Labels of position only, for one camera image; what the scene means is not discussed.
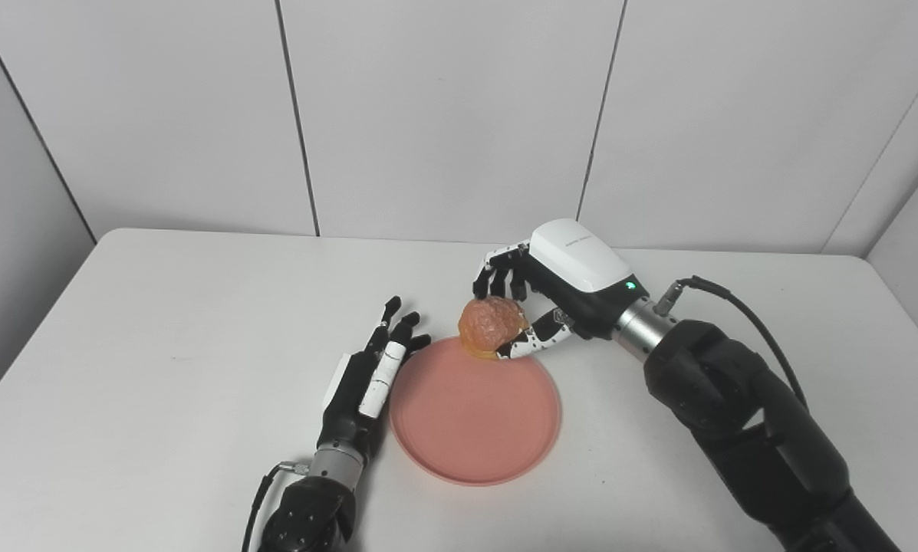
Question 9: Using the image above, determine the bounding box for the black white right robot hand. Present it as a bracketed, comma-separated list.
[472, 218, 649, 360]

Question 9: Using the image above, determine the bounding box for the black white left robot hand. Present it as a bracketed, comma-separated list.
[317, 296, 433, 462]

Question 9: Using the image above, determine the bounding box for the pink round plate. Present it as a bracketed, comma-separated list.
[389, 336, 563, 488]

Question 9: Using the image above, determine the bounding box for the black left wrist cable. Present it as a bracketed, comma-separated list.
[241, 460, 311, 552]

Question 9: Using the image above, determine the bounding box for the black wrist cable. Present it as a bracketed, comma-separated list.
[241, 460, 311, 552]
[653, 275, 811, 415]

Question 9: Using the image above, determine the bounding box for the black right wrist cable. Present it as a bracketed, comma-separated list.
[653, 275, 811, 415]

